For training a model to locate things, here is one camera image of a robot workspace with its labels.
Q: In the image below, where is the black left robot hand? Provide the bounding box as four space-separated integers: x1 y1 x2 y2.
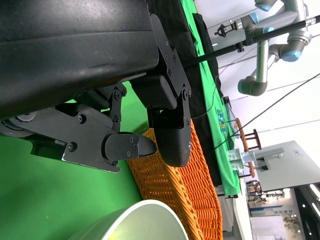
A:
0 0 193 174

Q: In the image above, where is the grey round bowl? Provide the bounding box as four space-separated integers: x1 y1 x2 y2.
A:
67 199 190 240

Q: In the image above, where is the orange wicker basket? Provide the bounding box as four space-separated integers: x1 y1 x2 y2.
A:
126 119 224 240

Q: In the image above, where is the black metal pole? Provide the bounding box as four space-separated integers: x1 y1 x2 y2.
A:
183 15 320 67

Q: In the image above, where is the green tablecloth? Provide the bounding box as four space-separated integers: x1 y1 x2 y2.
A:
0 81 151 240

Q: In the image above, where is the green white small carton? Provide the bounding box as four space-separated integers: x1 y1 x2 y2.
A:
227 147 243 171

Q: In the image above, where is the green cloth with print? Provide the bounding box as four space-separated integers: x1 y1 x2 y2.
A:
179 0 241 196

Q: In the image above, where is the brown wooden stand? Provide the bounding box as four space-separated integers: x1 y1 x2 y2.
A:
234 117 262 178

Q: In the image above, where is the blue white small carton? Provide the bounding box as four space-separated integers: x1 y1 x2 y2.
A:
241 150 256 164

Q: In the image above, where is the grey flat monitor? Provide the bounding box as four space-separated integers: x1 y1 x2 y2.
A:
254 139 320 193

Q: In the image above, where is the blue white banner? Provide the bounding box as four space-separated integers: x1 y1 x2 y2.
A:
249 204 295 218

